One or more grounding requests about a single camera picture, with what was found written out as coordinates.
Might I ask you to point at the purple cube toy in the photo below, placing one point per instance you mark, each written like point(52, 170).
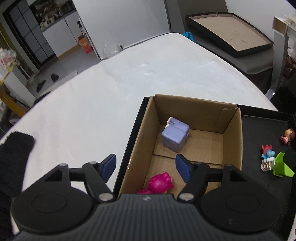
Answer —
point(175, 134)

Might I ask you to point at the orange cardboard box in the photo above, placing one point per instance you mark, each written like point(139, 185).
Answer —
point(84, 43)

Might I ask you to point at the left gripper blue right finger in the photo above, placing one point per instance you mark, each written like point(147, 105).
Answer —
point(184, 167)

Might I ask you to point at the framed cork board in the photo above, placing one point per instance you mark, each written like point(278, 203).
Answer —
point(231, 33)

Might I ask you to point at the blue red small figure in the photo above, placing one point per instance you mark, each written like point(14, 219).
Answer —
point(268, 159)

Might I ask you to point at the green hexagonal box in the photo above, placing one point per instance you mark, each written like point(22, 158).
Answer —
point(281, 168)

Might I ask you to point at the black fuzzy cloth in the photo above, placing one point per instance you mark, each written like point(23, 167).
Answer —
point(15, 152)

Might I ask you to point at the brown haired doll figure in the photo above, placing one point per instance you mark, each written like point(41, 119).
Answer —
point(288, 136)

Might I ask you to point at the grey chair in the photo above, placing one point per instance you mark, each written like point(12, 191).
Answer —
point(177, 12)

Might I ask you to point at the white cabinet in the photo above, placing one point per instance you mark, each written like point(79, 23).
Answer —
point(62, 35)

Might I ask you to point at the white desk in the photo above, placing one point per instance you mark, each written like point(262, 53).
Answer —
point(283, 28)

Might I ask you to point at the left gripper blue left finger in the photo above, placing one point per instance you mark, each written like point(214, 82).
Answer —
point(108, 166)

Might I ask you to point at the black shallow tray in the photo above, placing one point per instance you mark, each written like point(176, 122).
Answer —
point(264, 127)

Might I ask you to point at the pink dinosaur toy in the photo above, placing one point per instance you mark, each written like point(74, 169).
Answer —
point(158, 184)

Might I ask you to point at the brown cardboard box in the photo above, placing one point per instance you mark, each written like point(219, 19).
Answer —
point(215, 138)

